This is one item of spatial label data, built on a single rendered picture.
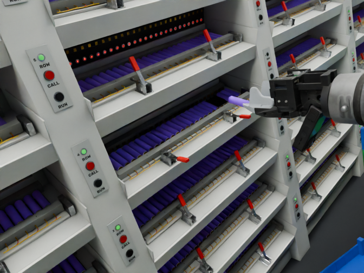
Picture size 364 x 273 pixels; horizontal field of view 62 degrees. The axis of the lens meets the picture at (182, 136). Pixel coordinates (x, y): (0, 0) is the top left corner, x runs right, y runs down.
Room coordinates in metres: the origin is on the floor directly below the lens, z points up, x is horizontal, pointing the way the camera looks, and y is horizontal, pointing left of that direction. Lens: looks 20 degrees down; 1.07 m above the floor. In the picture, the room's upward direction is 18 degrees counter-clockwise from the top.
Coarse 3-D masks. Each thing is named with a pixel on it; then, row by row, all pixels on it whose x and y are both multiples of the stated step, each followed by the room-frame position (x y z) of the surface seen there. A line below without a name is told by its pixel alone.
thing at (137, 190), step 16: (224, 80) 1.12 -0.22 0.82; (240, 80) 1.06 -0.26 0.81; (160, 112) 0.93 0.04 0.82; (240, 112) 0.94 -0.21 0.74; (128, 128) 0.86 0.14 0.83; (224, 128) 0.86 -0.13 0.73; (240, 128) 0.91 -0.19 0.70; (192, 144) 0.81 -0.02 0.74; (208, 144) 0.80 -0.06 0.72; (192, 160) 0.77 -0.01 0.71; (144, 176) 0.70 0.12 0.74; (160, 176) 0.69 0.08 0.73; (176, 176) 0.74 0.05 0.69; (128, 192) 0.65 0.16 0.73; (144, 192) 0.66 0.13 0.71
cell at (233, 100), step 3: (231, 96) 0.73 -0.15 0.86; (234, 96) 0.73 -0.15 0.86; (231, 99) 0.72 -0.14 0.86; (234, 99) 0.72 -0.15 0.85; (237, 99) 0.71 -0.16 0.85; (240, 99) 0.70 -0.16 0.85; (243, 99) 0.70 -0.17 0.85; (231, 102) 0.72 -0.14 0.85; (234, 102) 0.71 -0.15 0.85; (237, 102) 0.71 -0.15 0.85; (240, 102) 0.70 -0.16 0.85; (243, 102) 0.69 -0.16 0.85; (246, 102) 0.69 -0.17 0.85; (237, 105) 0.71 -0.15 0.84; (240, 105) 0.70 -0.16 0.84
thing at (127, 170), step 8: (240, 96) 1.00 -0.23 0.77; (248, 96) 1.01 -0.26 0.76; (232, 104) 0.95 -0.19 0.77; (216, 112) 0.91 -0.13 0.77; (200, 120) 0.88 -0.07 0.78; (208, 120) 0.88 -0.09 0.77; (192, 128) 0.84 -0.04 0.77; (200, 128) 0.86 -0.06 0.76; (208, 128) 0.86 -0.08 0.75; (176, 136) 0.81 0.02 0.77; (184, 136) 0.82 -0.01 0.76; (192, 136) 0.82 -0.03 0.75; (160, 144) 0.78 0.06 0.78; (168, 144) 0.78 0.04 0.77; (176, 144) 0.80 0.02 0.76; (184, 144) 0.80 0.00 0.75; (152, 152) 0.75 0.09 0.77; (136, 160) 0.73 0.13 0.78; (144, 160) 0.73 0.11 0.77; (128, 168) 0.70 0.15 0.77; (136, 168) 0.71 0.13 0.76; (120, 176) 0.68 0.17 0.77
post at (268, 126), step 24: (240, 0) 1.01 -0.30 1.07; (264, 0) 1.05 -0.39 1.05; (240, 24) 1.03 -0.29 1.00; (264, 24) 1.03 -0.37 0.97; (264, 48) 1.02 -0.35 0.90; (240, 72) 1.06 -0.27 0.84; (264, 72) 1.00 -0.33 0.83; (264, 120) 1.02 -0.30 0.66; (288, 144) 1.04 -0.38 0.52; (288, 192) 1.00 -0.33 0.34; (288, 216) 1.00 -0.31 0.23
